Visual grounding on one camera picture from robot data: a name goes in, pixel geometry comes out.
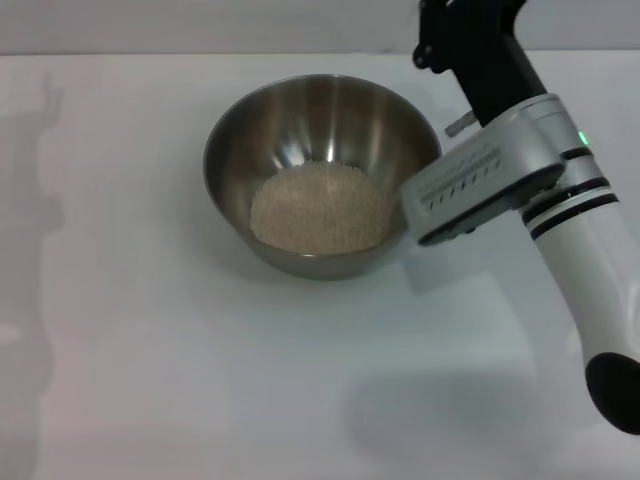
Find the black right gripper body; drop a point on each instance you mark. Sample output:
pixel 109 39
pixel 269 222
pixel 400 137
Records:
pixel 490 60

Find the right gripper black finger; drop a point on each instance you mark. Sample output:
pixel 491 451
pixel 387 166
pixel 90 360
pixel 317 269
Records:
pixel 430 22

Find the silver cylindrical connector plug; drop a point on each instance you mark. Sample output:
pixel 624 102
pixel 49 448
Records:
pixel 459 126

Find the stainless steel mixing bowl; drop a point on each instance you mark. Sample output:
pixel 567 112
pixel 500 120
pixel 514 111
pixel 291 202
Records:
pixel 260 130

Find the pile of white rice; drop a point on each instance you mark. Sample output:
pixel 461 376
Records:
pixel 320 210

